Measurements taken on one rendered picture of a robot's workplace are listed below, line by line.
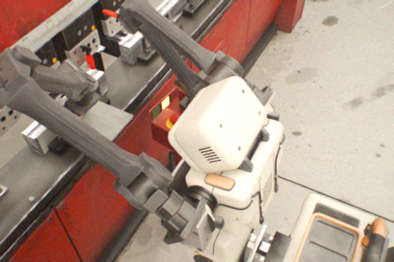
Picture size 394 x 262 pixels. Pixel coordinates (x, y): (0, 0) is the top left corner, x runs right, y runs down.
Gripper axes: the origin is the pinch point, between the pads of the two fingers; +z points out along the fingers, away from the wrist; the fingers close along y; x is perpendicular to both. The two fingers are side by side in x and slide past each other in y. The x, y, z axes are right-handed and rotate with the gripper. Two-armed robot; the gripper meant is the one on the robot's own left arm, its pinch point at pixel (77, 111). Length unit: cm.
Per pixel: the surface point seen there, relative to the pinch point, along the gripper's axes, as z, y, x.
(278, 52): 81, -190, 57
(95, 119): -2.1, -0.9, 6.5
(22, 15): -29.4, 2.3, -23.6
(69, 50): -11.8, -9.8, -14.2
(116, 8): -12.6, -36.5, -15.0
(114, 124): -5.3, -2.1, 12.6
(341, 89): 56, -173, 105
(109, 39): 30, -56, -20
